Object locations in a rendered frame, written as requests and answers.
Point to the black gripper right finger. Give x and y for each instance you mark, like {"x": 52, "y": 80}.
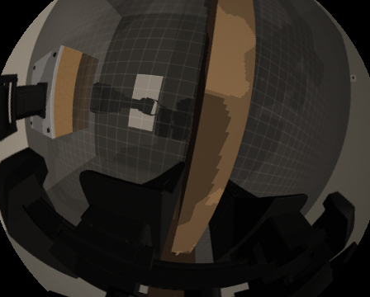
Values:
{"x": 239, "y": 214}

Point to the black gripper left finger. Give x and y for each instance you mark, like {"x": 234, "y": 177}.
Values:
{"x": 153, "y": 202}

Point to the long tan wooden rail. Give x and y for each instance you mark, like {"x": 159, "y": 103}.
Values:
{"x": 221, "y": 109}

